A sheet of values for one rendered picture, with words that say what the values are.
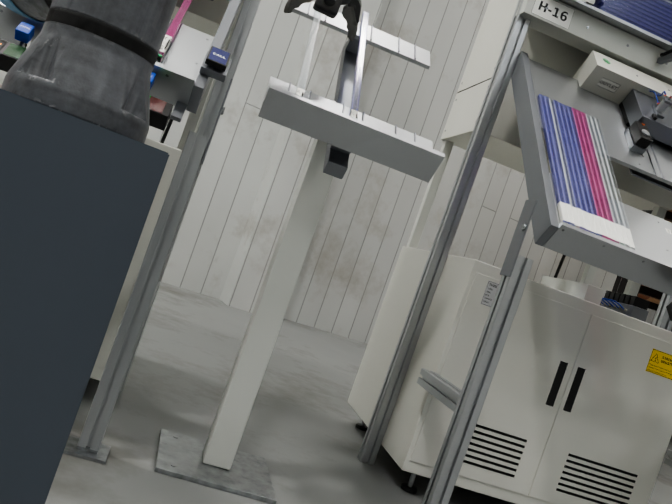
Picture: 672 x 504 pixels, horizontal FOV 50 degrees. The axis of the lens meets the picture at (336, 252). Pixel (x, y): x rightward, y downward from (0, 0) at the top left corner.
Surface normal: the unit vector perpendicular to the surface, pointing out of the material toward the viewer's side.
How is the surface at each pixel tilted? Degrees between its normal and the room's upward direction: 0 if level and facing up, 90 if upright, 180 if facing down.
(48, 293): 90
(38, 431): 90
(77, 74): 73
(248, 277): 90
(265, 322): 90
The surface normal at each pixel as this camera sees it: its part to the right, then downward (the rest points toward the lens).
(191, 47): 0.37, -0.63
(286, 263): 0.19, 0.06
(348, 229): 0.41, 0.14
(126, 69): 0.78, -0.05
